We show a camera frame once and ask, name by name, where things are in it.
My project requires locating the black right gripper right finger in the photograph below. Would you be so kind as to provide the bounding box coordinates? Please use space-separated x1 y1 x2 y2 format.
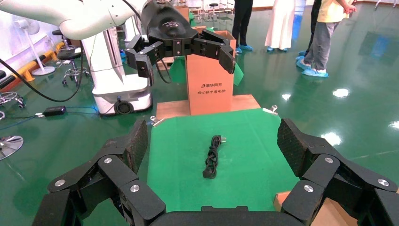
277 118 399 226

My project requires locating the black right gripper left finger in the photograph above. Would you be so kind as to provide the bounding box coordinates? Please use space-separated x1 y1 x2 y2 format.
31 119 167 226

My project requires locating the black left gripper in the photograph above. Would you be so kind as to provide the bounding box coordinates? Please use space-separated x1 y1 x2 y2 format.
124 0 237 86

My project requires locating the black computer mouse with cable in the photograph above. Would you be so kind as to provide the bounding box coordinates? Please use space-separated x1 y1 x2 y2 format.
202 135 227 180

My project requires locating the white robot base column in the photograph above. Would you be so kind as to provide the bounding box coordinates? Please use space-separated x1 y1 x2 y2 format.
81 16 153 117

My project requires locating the tall printed cardboard box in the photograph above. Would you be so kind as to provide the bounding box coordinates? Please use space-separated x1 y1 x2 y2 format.
186 26 237 116

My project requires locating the plain cardboard box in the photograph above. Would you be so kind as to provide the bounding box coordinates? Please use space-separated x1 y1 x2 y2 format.
174 5 191 23

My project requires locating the person in black trousers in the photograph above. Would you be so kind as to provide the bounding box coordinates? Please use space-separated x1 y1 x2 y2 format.
232 0 254 52

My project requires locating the silver binder clip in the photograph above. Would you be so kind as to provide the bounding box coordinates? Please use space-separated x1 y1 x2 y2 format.
149 116 166 127
262 105 279 116

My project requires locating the green table cloth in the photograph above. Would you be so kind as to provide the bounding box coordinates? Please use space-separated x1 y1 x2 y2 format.
146 108 300 213

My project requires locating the person in white skirt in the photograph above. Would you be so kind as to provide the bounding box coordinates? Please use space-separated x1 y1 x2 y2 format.
265 0 297 52

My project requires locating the black power adapter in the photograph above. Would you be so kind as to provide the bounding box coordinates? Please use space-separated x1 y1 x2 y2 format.
43 106 67 118

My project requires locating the black round stool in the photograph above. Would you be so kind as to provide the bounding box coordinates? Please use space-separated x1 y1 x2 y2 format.
57 48 89 86
51 29 75 50

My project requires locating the person in grey trousers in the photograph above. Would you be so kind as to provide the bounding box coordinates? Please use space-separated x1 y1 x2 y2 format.
296 0 358 78

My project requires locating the chrome disc stool base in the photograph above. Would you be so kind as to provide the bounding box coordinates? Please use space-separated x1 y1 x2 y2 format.
0 136 24 161

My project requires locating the person in dark trousers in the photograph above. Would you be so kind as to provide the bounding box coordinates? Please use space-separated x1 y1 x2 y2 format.
297 0 322 60

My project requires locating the yellow floor barrier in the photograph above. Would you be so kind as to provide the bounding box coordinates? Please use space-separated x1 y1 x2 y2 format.
9 42 66 83

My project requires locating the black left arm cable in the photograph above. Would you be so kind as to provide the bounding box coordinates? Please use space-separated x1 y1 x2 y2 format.
0 39 85 103
155 57 173 84

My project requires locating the blue floor cable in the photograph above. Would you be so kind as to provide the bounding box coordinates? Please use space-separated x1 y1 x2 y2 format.
0 106 99 132

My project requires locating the white pedestal fan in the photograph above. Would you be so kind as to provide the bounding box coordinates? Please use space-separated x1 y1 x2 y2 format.
12 17 56 76

